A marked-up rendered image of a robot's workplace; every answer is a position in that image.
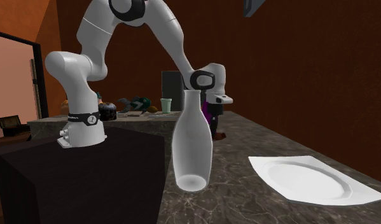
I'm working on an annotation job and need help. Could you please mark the pale green cup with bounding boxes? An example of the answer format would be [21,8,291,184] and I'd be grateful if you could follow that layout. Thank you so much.
[160,98,172,114]

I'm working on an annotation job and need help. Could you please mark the white angular plate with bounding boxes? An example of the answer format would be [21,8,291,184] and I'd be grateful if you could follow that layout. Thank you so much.
[247,155,381,206]

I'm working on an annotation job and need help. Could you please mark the white bottle vase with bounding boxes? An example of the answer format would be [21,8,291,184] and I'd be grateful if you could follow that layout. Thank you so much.
[172,89,214,193]

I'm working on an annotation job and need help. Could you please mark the purple object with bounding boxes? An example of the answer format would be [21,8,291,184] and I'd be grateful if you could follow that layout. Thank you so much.
[201,99,213,125]

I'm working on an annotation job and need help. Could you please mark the dark robot stand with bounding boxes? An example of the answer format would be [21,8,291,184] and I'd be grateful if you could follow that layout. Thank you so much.
[0,126,167,224]

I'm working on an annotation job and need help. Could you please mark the dark chocolate cake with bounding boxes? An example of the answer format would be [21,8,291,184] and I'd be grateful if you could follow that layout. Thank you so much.
[98,102,118,122]

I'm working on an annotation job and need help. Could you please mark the dark wooden chest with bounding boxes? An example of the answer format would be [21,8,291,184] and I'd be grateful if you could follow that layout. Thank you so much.
[0,115,32,137]

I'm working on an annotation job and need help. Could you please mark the grey wall fixture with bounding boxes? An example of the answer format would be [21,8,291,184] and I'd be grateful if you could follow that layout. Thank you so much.
[243,0,267,18]

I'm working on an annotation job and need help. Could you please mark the black box appliance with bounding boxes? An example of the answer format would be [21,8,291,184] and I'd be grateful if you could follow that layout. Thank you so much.
[161,70,185,112]

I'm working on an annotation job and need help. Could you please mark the black door frame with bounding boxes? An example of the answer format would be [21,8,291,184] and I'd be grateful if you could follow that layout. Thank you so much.
[0,29,50,148]

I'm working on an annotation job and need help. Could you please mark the green fish toy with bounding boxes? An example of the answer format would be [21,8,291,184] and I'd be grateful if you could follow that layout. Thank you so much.
[117,95,152,115]

